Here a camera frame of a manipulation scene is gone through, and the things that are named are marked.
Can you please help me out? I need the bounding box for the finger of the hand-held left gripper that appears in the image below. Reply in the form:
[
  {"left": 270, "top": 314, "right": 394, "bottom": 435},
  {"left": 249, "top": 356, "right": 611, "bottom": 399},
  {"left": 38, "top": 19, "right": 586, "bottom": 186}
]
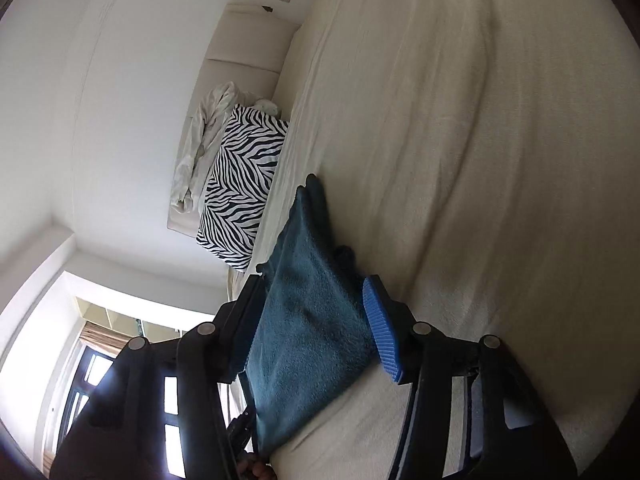
[{"left": 226, "top": 407, "right": 258, "bottom": 462}]

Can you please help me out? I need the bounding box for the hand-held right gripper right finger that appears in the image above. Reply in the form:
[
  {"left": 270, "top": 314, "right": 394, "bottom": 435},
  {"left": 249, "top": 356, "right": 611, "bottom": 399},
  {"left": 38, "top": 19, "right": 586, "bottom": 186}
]
[{"left": 362, "top": 275, "right": 587, "bottom": 480}]

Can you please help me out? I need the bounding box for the person's left hand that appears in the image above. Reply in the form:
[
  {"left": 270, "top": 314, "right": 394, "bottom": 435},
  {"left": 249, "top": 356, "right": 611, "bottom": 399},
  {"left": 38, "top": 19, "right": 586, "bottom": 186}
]
[{"left": 235, "top": 459, "right": 279, "bottom": 480}]

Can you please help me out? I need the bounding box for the beige padded headboard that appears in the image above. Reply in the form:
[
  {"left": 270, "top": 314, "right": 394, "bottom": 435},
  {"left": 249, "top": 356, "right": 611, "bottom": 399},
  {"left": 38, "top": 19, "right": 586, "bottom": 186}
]
[{"left": 166, "top": 2, "right": 304, "bottom": 239}]

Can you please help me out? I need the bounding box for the beige curtain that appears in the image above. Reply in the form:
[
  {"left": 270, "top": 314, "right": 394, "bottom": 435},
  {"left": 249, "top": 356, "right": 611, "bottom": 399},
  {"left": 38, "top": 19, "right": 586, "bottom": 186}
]
[{"left": 81, "top": 322, "right": 132, "bottom": 359}]

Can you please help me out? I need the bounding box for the zebra print pillow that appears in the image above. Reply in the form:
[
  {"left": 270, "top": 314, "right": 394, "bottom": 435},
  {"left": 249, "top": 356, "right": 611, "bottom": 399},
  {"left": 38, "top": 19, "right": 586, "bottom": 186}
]
[{"left": 196, "top": 104, "right": 290, "bottom": 272}]

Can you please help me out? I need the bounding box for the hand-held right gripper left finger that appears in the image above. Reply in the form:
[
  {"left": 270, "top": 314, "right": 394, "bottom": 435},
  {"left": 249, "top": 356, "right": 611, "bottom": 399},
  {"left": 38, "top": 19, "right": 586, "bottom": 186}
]
[{"left": 50, "top": 272, "right": 266, "bottom": 480}]

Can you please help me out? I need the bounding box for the dark teal knit sweater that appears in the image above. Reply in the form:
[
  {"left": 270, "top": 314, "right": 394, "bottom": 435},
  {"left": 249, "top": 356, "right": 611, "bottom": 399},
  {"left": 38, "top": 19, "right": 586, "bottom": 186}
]
[{"left": 244, "top": 173, "right": 387, "bottom": 462}]

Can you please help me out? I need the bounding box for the bed with beige sheet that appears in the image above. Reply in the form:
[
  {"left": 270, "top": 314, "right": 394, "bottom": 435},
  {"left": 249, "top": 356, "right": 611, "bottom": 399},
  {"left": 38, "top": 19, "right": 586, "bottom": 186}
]
[{"left": 227, "top": 0, "right": 640, "bottom": 480}]

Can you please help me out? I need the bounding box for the black framed window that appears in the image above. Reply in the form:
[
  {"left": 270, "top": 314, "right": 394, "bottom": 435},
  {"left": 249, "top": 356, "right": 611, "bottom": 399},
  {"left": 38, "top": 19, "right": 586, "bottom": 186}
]
[{"left": 42, "top": 342, "right": 184, "bottom": 477}]

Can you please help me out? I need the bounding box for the white wall shelf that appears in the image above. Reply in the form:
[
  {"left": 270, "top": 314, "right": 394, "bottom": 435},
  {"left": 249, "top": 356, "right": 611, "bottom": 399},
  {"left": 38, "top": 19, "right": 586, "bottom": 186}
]
[{"left": 75, "top": 296, "right": 221, "bottom": 339}]

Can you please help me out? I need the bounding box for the white crumpled duvet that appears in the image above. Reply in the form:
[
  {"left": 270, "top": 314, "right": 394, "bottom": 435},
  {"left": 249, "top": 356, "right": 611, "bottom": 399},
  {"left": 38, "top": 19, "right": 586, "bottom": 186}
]
[{"left": 168, "top": 81, "right": 281, "bottom": 216}]

